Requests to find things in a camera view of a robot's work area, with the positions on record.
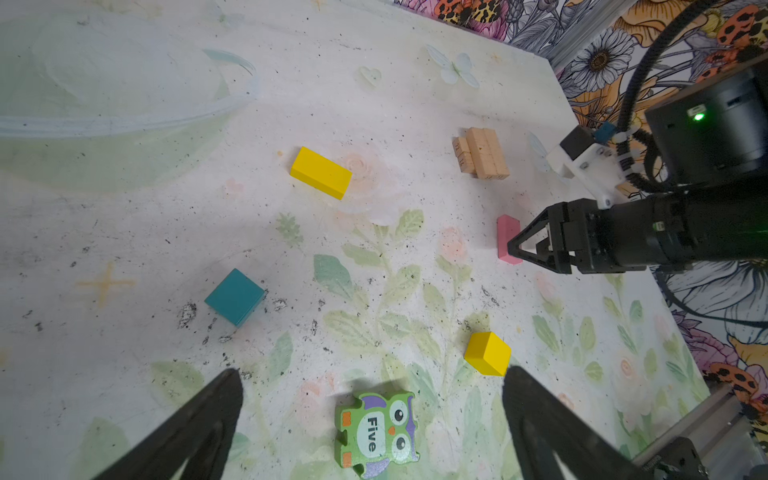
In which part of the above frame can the green owl toy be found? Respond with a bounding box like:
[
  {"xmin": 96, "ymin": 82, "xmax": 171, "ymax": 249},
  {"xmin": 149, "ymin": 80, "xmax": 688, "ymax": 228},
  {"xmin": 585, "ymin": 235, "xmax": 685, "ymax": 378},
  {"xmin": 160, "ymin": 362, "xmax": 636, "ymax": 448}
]
[{"xmin": 334, "ymin": 391, "xmax": 420, "ymax": 479}]

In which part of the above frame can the yellow rectangular block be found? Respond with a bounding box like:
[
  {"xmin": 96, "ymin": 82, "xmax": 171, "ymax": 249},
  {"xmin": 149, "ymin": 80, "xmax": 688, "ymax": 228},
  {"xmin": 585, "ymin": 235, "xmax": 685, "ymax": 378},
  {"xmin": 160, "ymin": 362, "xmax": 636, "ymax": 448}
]
[{"xmin": 290, "ymin": 147, "xmax": 352, "ymax": 200}]

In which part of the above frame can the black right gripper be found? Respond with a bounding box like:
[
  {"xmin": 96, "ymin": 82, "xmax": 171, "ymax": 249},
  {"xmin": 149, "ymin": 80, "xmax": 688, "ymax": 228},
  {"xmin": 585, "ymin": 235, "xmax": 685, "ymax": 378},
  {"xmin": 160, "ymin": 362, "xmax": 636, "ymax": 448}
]
[{"xmin": 506, "ymin": 195, "xmax": 690, "ymax": 274}]

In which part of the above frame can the yellow cube block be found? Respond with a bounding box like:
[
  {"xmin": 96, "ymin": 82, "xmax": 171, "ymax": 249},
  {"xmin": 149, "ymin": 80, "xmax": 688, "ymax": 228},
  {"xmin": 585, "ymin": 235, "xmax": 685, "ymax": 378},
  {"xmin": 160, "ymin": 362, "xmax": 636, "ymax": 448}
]
[{"xmin": 464, "ymin": 332, "xmax": 511, "ymax": 377}]

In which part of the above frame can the pink rectangular block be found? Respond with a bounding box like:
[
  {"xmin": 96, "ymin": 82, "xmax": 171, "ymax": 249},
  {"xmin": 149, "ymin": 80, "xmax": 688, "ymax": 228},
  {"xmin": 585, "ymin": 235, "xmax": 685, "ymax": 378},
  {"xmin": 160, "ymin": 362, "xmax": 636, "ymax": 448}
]
[{"xmin": 497, "ymin": 215, "xmax": 523, "ymax": 265}]

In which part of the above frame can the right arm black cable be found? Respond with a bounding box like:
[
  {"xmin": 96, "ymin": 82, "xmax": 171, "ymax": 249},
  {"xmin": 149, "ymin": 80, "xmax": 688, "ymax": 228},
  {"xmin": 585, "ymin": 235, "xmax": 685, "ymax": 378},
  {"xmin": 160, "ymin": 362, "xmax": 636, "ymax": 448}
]
[{"xmin": 614, "ymin": 0, "xmax": 721, "ymax": 193}]

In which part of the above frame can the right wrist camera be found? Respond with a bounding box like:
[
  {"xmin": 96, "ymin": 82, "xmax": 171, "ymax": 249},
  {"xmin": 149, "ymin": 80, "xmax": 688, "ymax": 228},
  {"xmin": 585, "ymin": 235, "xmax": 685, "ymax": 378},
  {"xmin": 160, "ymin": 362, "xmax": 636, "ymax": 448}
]
[{"xmin": 545, "ymin": 125, "xmax": 630, "ymax": 210}]

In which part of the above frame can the teal cube block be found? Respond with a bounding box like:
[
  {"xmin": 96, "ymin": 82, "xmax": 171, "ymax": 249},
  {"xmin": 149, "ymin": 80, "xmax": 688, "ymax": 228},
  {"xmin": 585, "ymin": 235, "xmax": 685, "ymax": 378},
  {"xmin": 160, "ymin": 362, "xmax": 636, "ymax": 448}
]
[{"xmin": 205, "ymin": 269, "xmax": 266, "ymax": 327}]

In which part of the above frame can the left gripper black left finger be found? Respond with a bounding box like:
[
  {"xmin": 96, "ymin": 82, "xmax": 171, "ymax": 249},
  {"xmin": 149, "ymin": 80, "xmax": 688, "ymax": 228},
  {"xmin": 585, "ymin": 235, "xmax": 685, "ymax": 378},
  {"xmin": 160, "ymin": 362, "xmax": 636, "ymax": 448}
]
[{"xmin": 97, "ymin": 368, "xmax": 243, "ymax": 479}]

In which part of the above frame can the natural wood block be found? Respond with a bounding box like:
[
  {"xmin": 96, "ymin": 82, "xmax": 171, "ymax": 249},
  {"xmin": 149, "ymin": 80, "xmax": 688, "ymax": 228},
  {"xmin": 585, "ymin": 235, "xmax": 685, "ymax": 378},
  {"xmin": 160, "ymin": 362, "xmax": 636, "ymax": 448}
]
[
  {"xmin": 465, "ymin": 127, "xmax": 510, "ymax": 180},
  {"xmin": 452, "ymin": 137, "xmax": 476, "ymax": 175}
]

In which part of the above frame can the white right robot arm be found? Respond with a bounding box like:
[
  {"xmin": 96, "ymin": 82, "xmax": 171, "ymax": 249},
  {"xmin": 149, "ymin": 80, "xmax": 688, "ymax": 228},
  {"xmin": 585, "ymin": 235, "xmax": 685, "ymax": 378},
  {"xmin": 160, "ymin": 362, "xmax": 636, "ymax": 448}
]
[{"xmin": 498, "ymin": 56, "xmax": 767, "ymax": 274}]

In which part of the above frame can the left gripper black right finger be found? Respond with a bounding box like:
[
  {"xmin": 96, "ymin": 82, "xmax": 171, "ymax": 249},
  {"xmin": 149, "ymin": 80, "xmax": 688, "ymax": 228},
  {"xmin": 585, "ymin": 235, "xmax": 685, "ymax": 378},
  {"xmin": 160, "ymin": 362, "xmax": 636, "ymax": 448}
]
[{"xmin": 502, "ymin": 366, "xmax": 653, "ymax": 479}]

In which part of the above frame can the aluminium rail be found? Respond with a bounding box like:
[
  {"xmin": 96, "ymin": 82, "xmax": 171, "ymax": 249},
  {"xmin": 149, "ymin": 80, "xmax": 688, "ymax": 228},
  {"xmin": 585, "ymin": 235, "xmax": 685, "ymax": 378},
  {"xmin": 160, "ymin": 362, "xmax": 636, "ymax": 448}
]
[{"xmin": 633, "ymin": 384, "xmax": 767, "ymax": 479}]

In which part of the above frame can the clear plastic bowl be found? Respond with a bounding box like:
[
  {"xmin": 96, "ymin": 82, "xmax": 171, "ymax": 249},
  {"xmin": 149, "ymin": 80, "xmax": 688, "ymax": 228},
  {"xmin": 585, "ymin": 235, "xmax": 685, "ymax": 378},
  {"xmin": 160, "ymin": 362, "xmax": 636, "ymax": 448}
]
[{"xmin": 1, "ymin": 9, "xmax": 257, "ymax": 193}]

